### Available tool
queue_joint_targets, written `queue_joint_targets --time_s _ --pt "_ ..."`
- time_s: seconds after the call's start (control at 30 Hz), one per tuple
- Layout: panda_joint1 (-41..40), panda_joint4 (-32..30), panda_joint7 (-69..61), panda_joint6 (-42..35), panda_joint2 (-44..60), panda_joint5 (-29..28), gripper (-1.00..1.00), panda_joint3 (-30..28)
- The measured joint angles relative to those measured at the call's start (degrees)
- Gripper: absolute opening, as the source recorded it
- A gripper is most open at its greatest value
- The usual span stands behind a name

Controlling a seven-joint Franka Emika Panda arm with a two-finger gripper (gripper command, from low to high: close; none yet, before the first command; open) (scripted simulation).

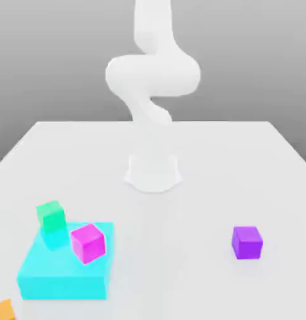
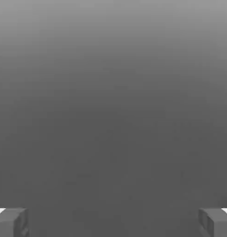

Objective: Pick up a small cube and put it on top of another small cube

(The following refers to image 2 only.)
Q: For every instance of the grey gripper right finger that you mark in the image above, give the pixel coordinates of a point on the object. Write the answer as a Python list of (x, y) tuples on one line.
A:
[(219, 224)]

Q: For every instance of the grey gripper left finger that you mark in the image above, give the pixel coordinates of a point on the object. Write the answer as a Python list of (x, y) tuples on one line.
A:
[(7, 223)]

